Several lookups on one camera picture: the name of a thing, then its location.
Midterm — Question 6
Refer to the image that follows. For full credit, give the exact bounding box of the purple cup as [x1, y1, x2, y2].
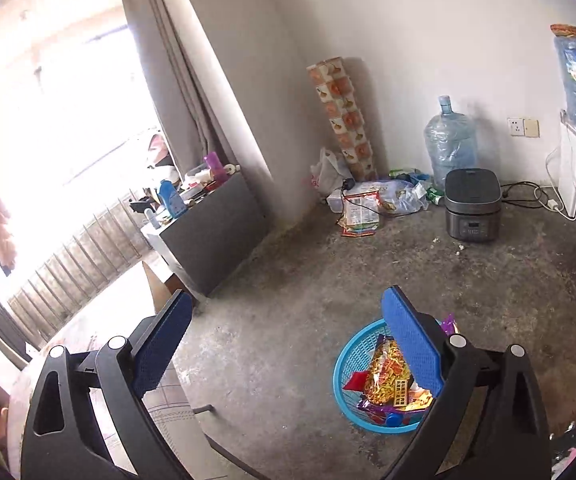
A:
[203, 152, 229, 183]

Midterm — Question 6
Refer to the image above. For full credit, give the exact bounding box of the floral bed sheet mattress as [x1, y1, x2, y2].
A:
[6, 259, 249, 480]

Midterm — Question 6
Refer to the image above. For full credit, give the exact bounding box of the white power cable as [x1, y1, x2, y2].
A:
[545, 146, 576, 221]

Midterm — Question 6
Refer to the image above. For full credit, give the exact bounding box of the grey cabinet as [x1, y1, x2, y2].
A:
[141, 174, 269, 296]

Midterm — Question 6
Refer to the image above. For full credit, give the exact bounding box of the black rice cooker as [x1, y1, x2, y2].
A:
[444, 168, 503, 243]

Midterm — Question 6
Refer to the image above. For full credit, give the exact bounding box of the metal window railing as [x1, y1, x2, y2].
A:
[0, 191, 152, 349]

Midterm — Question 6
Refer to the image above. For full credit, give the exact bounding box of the grey curtain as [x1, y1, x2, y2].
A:
[122, 0, 237, 172]

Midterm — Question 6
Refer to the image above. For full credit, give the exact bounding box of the blue plastic trash basket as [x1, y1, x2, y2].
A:
[332, 316, 444, 435]

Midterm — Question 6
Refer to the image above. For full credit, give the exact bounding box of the pile of packets on floor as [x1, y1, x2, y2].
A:
[326, 168, 444, 237]

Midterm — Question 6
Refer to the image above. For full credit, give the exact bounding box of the blue detergent bottle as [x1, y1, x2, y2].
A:
[159, 180, 187, 219]

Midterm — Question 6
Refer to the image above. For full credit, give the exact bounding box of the patterned rolled mat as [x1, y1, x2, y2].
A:
[306, 56, 378, 181]

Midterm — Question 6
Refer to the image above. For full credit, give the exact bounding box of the white plastic bag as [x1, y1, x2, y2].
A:
[311, 148, 353, 196]

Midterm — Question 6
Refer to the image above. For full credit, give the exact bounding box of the wall power socket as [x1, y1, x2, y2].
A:
[507, 118, 540, 139]

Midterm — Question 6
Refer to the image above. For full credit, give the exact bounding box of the empty blue water jug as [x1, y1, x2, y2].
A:
[423, 96, 478, 190]

